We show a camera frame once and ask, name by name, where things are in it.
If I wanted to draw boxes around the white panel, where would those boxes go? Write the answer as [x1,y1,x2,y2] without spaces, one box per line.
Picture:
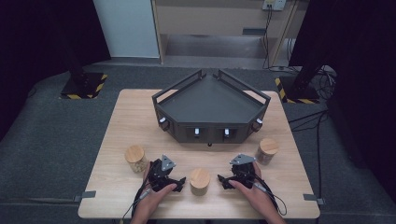
[92,0,161,59]

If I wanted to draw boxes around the black cables from wall socket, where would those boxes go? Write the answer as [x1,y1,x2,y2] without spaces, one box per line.
[262,6,301,74]

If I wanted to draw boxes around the black floor cable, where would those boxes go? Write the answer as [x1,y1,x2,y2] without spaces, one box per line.
[288,108,330,200]

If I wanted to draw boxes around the glass jar with brown contents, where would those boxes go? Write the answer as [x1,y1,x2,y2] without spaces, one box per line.
[255,137,280,166]

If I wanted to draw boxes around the person's right hand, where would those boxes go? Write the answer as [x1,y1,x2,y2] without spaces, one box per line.
[228,161,279,218]

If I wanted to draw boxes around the glass jar with pale beans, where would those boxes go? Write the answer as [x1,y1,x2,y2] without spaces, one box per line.
[124,145,149,174]

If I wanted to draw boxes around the white wall socket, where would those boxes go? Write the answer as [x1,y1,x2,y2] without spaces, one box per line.
[262,0,287,11]

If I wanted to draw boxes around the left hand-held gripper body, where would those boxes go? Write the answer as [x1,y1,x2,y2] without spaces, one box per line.
[148,154,176,192]

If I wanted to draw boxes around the left hand-held gripper cable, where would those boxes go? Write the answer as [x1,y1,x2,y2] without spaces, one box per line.
[120,161,154,224]

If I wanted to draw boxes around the person's left hand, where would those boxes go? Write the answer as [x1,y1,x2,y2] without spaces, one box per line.
[132,167,177,220]

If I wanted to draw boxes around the grey table bracket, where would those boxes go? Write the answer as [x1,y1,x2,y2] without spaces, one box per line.
[73,190,97,203]
[303,193,326,205]

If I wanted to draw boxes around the black corner shelf rack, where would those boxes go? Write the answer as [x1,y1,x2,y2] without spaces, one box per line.
[151,68,272,147]

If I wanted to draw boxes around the tangle of black cables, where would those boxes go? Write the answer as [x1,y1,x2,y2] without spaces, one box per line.
[314,64,338,101]

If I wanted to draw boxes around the black stand with striped base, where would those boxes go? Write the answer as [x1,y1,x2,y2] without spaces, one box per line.
[274,59,321,105]
[59,52,108,101]

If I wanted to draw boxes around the black curtain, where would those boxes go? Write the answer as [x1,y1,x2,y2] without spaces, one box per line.
[289,0,396,195]
[0,0,112,141]

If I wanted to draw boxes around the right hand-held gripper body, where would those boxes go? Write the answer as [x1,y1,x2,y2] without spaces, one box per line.
[229,153,258,189]

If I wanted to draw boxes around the glass jar with green contents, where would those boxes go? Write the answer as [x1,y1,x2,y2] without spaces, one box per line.
[189,168,211,197]

